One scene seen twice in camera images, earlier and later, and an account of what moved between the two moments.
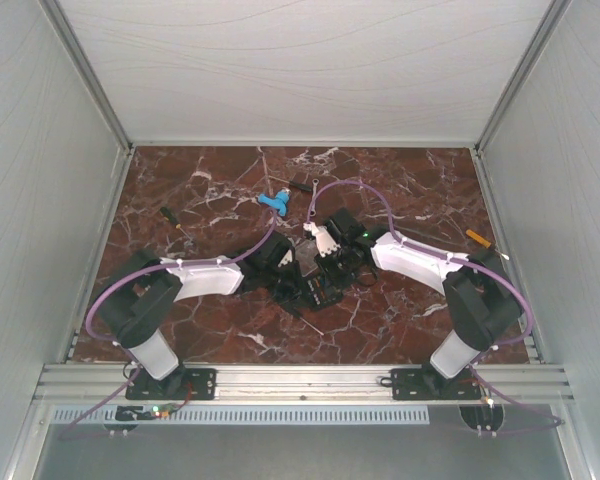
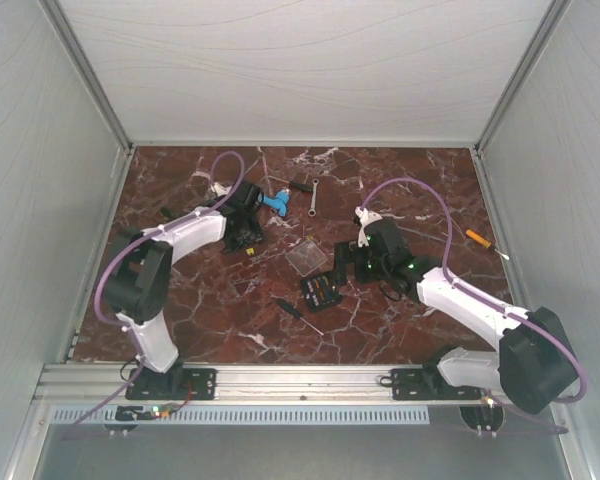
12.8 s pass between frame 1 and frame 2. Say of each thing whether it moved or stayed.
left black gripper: moved
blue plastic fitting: stayed
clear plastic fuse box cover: stayed
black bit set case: stayed
